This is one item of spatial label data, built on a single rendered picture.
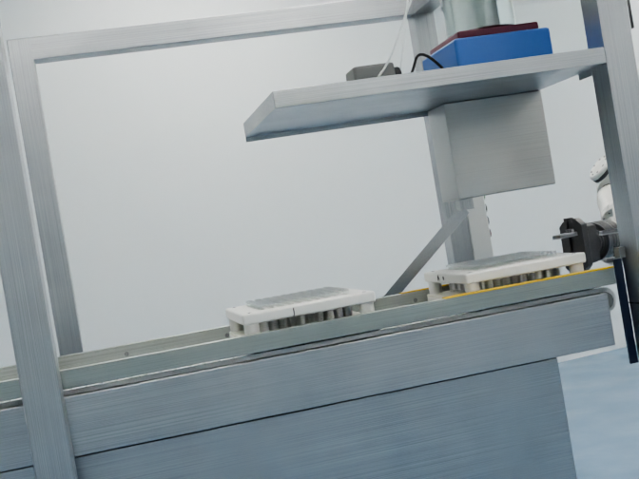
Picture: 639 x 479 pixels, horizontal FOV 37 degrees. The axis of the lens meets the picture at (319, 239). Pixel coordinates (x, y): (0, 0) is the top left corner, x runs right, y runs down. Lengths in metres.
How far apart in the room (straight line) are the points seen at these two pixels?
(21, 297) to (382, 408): 0.67
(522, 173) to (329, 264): 3.62
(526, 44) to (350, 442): 0.83
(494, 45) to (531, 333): 0.55
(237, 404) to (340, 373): 0.19
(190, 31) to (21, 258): 1.20
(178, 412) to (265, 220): 3.87
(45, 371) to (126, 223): 3.76
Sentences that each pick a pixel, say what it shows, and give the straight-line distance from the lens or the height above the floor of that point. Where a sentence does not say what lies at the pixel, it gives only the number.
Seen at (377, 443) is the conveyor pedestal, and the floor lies 0.68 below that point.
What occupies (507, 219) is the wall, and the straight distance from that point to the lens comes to 6.09.
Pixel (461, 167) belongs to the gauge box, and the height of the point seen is 1.16.
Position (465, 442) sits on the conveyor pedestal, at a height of 0.65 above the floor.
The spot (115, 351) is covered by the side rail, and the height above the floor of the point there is 0.91.
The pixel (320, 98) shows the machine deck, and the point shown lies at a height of 1.30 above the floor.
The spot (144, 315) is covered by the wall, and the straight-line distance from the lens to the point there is 5.33.
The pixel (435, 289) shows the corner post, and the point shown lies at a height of 0.92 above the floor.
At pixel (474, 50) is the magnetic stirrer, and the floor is 1.37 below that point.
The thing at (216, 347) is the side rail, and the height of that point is 0.91.
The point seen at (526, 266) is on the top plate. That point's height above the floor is 0.95.
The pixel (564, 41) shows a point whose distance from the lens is 2.10.
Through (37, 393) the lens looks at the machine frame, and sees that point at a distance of 1.60.
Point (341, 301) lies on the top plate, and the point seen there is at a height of 0.95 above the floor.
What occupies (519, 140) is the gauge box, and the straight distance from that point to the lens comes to 2.04.
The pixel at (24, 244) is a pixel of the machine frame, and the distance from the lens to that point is 1.59.
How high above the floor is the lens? 1.08
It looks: 1 degrees down
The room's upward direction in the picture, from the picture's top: 9 degrees counter-clockwise
